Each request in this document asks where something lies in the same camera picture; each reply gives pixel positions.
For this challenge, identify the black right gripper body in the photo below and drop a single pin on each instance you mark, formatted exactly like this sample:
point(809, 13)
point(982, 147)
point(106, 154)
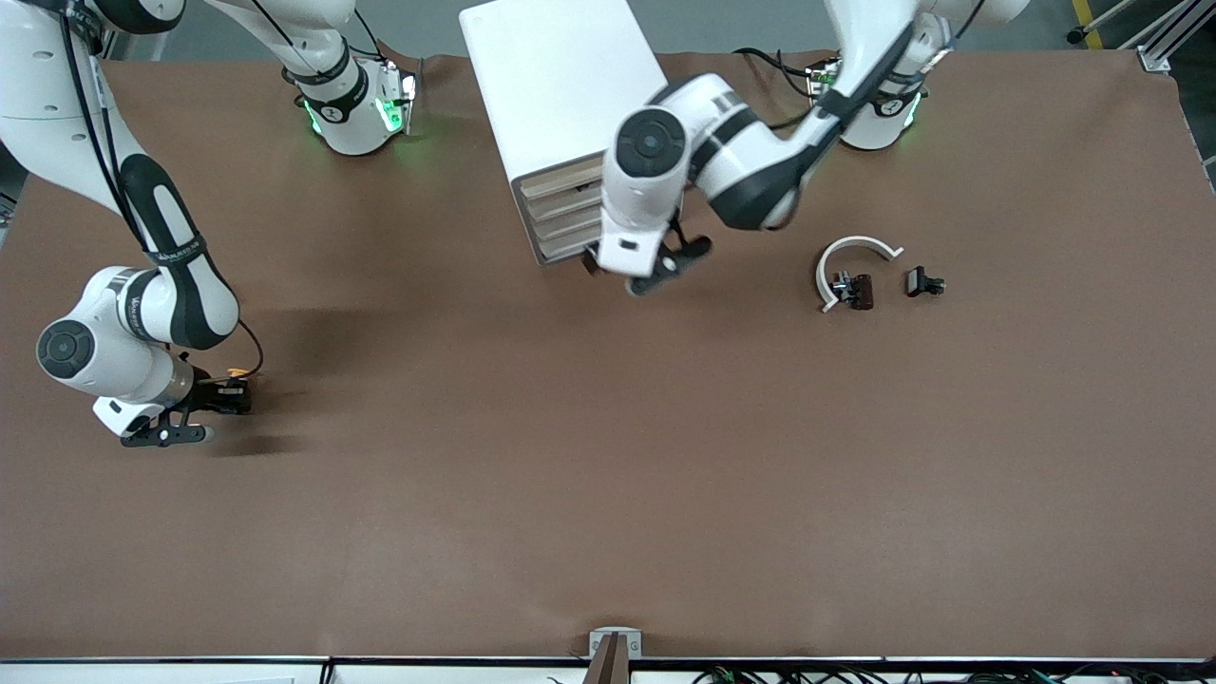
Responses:
point(211, 395)

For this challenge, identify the cream cabinet drawer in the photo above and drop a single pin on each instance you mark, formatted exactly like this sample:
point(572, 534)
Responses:
point(560, 200)
point(560, 245)
point(560, 180)
point(560, 222)

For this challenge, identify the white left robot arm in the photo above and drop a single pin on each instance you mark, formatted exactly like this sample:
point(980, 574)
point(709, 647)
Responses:
point(741, 161)

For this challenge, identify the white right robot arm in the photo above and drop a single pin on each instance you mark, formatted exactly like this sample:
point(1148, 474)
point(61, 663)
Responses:
point(57, 114)

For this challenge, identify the white drawer cabinet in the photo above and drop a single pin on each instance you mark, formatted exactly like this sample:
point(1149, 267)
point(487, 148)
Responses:
point(560, 85)

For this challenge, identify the brown table cover sheet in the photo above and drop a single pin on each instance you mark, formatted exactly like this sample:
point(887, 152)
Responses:
point(608, 475)

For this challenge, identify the white curved plastic arc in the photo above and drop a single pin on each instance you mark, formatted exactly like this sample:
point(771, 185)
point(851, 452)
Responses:
point(821, 275)

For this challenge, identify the brown small clip component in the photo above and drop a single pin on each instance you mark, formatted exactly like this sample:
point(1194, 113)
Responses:
point(860, 292)

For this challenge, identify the black small clip component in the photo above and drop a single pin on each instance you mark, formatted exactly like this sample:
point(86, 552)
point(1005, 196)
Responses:
point(918, 281)

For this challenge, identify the white table edge rail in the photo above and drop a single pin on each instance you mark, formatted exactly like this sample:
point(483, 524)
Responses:
point(142, 673)

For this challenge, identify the grey metal table bracket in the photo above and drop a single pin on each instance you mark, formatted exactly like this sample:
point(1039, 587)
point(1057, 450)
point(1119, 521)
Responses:
point(600, 644)

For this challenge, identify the aluminium frame post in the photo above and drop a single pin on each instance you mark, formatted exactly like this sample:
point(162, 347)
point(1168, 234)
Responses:
point(1154, 59)

